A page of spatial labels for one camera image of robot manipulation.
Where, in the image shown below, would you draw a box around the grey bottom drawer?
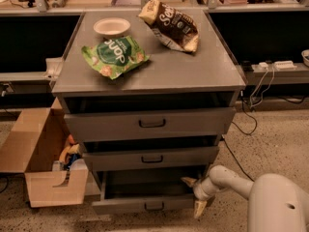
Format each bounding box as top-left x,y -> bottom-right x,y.
93,165 -> 208,215

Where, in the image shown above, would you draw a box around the items inside cardboard box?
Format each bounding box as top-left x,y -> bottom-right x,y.
52,134 -> 87,171

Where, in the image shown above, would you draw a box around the black floor cable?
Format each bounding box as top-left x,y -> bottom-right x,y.
221,90 -> 259,182

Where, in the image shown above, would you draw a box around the open cardboard box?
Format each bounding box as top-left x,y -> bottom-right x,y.
0,101 -> 88,208

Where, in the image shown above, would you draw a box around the brown chip bag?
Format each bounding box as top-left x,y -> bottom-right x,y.
139,0 -> 199,53

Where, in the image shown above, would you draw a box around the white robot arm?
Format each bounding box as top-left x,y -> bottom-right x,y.
182,165 -> 309,232

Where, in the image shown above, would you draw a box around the grey top drawer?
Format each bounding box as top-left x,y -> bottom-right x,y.
65,107 -> 236,142

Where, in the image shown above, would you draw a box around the white power strip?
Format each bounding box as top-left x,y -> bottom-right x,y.
274,61 -> 296,71

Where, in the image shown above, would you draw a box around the white plug adapter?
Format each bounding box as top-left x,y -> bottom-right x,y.
258,62 -> 268,70

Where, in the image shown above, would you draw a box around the green snack bag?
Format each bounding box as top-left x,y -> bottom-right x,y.
81,36 -> 150,80

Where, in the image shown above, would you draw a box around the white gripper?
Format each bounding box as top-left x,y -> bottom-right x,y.
181,176 -> 221,218

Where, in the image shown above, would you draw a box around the grey middle drawer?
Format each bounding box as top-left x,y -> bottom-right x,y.
83,146 -> 218,171

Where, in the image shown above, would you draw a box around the grey drawer cabinet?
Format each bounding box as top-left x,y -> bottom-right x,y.
51,9 -> 247,196

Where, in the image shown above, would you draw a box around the grey drawer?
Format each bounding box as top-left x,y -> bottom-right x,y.
83,146 -> 218,171
93,165 -> 208,215
65,107 -> 236,142

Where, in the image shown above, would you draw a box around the white paper bowl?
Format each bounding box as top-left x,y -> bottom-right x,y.
94,17 -> 130,38

